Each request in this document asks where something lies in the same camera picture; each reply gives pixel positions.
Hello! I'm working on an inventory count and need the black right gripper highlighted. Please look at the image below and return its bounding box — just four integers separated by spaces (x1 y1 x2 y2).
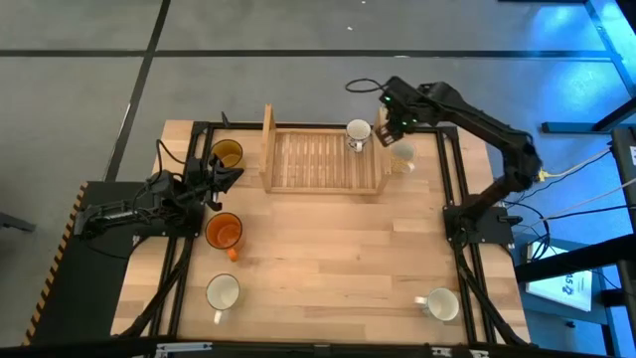
375 76 428 148

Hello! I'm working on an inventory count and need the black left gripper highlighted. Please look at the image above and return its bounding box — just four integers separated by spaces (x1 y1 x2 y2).
184 152 245 211

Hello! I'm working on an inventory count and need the mustard yellow mug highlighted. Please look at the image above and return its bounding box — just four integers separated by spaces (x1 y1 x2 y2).
209 138 245 170

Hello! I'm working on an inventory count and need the yellow patterned mug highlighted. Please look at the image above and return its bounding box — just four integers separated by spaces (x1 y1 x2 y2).
389 141 417 175

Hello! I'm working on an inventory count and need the orange mug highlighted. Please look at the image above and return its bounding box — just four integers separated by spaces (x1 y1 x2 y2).
205 212 244 264

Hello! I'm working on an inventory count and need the white mug with olive outside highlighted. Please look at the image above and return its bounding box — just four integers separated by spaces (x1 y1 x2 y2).
205 272 242 326

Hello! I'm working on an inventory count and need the blue white geometric mug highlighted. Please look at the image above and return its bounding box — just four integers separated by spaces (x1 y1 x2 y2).
413 286 461 323

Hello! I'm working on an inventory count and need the navy floral mug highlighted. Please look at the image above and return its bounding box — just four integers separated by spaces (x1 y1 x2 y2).
345 118 373 153

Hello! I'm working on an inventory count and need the wooden mug rack tray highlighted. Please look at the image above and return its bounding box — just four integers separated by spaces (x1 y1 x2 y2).
258 102 394 196

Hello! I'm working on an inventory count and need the black platform with hazard stripes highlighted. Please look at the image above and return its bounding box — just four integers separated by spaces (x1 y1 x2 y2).
22 181 150 347

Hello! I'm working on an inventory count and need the grey floor foot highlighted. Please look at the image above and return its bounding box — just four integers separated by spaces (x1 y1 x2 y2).
0 212 37 234

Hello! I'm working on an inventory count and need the white printed box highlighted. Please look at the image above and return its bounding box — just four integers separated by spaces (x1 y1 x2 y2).
525 243 595 313

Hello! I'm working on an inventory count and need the black floor stand beam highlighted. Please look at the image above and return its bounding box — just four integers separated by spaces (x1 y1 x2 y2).
541 0 636 134

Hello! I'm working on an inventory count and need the black aluminium table frame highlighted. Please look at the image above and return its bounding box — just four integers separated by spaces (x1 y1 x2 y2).
116 120 531 347

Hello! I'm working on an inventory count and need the black right gripper cable loop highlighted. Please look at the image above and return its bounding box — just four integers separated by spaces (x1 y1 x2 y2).
345 78 389 94

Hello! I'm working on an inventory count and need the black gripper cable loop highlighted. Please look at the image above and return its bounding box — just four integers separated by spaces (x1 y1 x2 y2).
345 78 389 94
155 138 189 168

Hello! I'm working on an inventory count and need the black left gripper cable loop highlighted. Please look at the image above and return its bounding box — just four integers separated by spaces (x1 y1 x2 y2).
155 138 189 168

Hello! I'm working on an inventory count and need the silver metal bracket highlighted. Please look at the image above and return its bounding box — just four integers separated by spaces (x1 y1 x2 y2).
430 346 491 358
154 341 214 358

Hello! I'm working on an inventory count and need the white cable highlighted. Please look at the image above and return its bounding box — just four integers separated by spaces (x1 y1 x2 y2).
546 147 613 178
516 179 636 230

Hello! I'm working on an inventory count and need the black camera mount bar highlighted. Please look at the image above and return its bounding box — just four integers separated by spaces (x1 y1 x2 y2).
0 337 636 358

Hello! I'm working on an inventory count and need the black cable bundle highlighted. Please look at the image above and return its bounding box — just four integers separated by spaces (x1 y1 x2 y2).
501 196 636 263

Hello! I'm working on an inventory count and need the black neighbouring table frame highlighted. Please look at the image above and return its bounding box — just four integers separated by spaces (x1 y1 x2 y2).
514 233 636 358

